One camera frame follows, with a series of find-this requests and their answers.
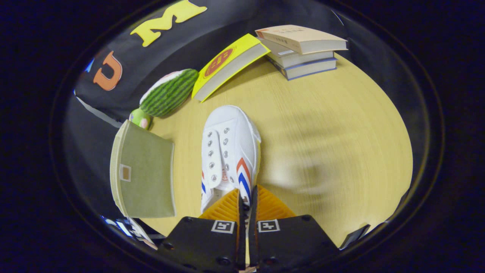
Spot pink and green plush toy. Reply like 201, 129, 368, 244
129, 108, 152, 130

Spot yellow book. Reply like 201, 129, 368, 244
191, 33, 271, 103

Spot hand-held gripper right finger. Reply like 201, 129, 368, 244
248, 185, 340, 271

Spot white canvas shoe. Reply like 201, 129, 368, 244
200, 105, 262, 228

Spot beige book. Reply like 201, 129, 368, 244
255, 25, 348, 55

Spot black backdrop cloth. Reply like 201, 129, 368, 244
63, 0, 430, 226

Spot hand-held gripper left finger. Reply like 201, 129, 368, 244
157, 188, 247, 272

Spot blue book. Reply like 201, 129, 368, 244
270, 57, 338, 81

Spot blue and white printed object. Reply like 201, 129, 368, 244
102, 215, 152, 243

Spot watermelon slice plush toy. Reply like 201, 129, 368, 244
139, 68, 199, 117

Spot white book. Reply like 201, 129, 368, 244
261, 38, 336, 69

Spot grey-green fabric storage box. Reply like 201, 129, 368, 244
110, 119, 177, 219

